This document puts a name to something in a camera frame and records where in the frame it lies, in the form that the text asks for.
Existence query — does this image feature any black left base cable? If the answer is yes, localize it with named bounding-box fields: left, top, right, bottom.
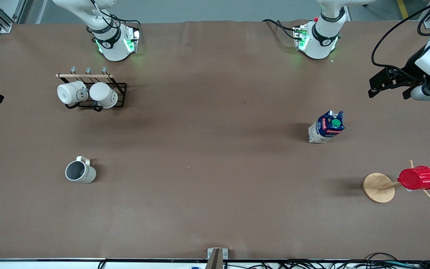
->
left=262, top=19, right=300, bottom=40

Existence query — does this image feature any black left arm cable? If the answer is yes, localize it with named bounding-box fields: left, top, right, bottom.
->
left=371, top=0, right=430, bottom=81

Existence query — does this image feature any black wire mug rack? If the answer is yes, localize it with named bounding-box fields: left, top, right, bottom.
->
left=56, top=67, right=127, bottom=112

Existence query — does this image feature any blue white milk carton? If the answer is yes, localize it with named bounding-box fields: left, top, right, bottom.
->
left=308, top=110, right=345, bottom=144

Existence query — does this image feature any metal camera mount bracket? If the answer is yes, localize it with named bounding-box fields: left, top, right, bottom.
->
left=205, top=248, right=229, bottom=269

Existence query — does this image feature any white mug with round print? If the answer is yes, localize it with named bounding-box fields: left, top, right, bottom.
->
left=57, top=81, right=88, bottom=106

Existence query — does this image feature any red ribbed plastic cup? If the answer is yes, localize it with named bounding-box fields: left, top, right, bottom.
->
left=398, top=166, right=430, bottom=191

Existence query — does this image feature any black base cable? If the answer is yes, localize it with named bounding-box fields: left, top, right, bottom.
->
left=262, top=19, right=300, bottom=40
left=88, top=0, right=141, bottom=34

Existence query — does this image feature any black right base cable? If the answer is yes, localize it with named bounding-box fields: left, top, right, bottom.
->
left=88, top=0, right=141, bottom=34

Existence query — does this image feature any wooden mug tree stand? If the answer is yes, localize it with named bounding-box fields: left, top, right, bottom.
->
left=363, top=160, right=430, bottom=204

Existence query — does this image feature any white mug with black handle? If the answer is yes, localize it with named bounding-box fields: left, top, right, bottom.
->
left=89, top=82, right=119, bottom=112

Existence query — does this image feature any grey ceramic mug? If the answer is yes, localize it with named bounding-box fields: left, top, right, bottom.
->
left=65, top=156, right=97, bottom=184

